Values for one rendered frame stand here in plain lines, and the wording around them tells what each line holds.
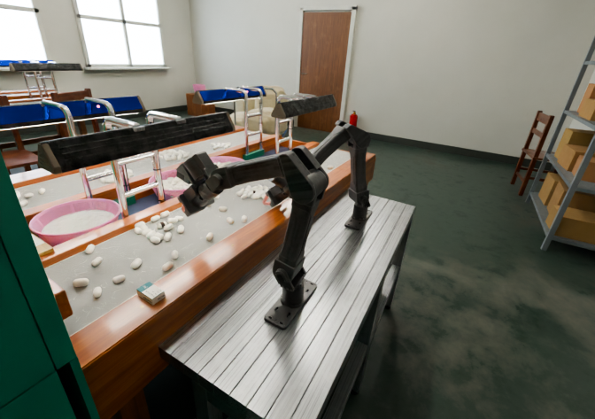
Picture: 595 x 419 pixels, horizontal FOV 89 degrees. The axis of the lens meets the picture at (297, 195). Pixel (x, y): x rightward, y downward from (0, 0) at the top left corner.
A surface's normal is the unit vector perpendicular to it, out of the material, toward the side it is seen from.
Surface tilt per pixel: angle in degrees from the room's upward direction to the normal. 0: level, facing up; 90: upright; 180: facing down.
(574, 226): 90
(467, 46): 90
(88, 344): 0
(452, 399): 0
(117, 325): 0
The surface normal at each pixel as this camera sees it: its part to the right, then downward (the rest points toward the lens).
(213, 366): 0.06, -0.91
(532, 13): -0.49, 0.34
